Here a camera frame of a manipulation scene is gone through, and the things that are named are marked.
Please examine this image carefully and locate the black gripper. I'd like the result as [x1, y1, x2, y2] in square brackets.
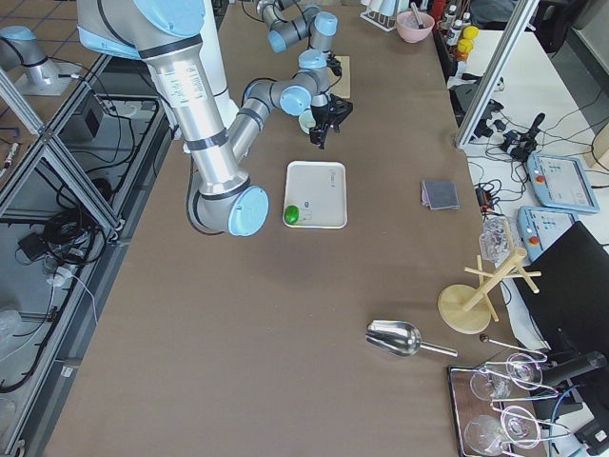
[326, 52, 343, 77]
[309, 93, 353, 149]

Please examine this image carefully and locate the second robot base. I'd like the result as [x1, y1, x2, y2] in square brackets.
[1, 25, 73, 96]

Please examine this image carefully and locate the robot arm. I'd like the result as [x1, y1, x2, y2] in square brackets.
[255, 1, 343, 77]
[77, 1, 353, 236]

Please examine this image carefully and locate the mint green bowl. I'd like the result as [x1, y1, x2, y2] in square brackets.
[298, 109, 316, 135]

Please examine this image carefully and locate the pink bowl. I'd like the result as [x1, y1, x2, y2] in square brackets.
[396, 10, 436, 44]

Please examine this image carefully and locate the metal tube in bowl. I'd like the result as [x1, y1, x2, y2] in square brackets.
[410, 2, 424, 30]

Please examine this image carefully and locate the wooden cutting board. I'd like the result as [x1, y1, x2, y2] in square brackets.
[327, 55, 351, 99]

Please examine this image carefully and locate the cream rabbit serving tray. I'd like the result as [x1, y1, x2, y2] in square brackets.
[284, 161, 347, 229]

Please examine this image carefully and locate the green lime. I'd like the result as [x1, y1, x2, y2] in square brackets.
[284, 205, 300, 226]

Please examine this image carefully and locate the grey folded cloth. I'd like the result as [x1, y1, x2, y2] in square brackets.
[421, 180, 461, 210]

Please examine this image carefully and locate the metal scoop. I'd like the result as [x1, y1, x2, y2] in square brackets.
[365, 319, 459, 357]

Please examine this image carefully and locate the wooden mug tree stand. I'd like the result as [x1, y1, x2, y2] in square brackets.
[438, 221, 541, 334]

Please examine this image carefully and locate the blue teach pendant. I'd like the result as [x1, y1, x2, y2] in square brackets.
[526, 153, 600, 213]

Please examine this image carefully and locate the black monitor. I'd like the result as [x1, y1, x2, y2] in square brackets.
[521, 221, 609, 396]

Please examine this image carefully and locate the wine glass rack tray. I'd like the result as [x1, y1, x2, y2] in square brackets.
[447, 351, 570, 456]

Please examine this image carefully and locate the aluminium frame post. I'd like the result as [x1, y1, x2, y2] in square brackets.
[455, 0, 539, 149]

